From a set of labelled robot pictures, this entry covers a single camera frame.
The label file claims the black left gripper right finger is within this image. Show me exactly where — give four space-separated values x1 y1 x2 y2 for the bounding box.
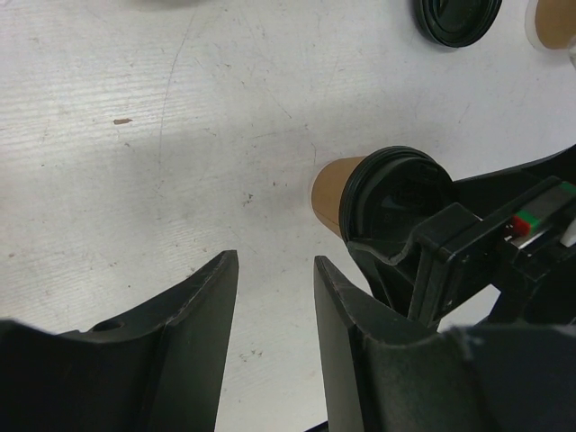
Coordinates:
314 256 575 431

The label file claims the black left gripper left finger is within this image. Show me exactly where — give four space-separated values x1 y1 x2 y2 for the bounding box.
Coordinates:
1 250 239 431

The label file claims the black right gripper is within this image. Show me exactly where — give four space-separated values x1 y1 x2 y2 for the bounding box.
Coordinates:
346 148 575 327

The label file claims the black coffee cup lid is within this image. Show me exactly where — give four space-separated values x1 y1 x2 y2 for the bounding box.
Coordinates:
338 146 457 243

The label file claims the brown paper coffee cup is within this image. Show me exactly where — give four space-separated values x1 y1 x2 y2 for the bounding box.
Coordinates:
310 157 365 238

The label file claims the stack of black lids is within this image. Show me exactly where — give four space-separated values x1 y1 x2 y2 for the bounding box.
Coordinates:
412 0 502 49

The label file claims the stack of paper cups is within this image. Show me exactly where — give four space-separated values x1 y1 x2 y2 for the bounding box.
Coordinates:
525 0 575 50

